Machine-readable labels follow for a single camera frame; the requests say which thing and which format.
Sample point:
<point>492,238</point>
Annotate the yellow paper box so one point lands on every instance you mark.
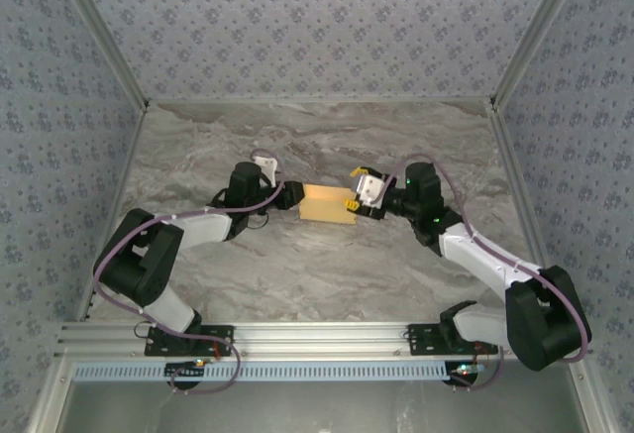
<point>324,205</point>

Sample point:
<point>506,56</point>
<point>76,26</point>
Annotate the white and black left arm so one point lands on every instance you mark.
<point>203,225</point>

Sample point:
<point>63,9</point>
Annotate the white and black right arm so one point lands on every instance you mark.
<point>475,254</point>

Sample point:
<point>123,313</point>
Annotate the aluminium cross beam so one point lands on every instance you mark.
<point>317,336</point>

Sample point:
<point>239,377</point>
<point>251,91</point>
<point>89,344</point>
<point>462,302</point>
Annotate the black controller board with LED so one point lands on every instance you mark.
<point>465,369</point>
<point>183,371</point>

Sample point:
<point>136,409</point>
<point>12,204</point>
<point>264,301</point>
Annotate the grey metal panel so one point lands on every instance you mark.
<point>317,408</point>

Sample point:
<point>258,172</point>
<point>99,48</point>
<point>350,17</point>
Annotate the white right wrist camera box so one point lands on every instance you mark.
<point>369,189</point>

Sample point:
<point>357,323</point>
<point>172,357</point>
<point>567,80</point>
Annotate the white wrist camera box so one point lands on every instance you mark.
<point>369,189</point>
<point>265,163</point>

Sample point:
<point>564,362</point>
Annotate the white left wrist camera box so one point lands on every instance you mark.
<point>265,163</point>

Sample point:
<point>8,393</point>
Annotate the thin aluminium table edge rail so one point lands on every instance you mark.
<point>317,100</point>

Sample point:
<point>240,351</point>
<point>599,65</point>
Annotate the aluminium side rail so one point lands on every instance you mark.
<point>527,195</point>
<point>119,180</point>

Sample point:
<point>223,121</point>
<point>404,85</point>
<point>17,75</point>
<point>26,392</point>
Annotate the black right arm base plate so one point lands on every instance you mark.
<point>421,341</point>

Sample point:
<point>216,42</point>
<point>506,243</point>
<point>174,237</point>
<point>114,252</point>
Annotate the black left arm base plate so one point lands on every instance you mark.
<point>218,336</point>

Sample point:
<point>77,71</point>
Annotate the aluminium frame post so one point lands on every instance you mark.
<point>99,32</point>
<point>540,32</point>

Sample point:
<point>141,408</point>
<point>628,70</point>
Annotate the aluminium frame leg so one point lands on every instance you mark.
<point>592,403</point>
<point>49,403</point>

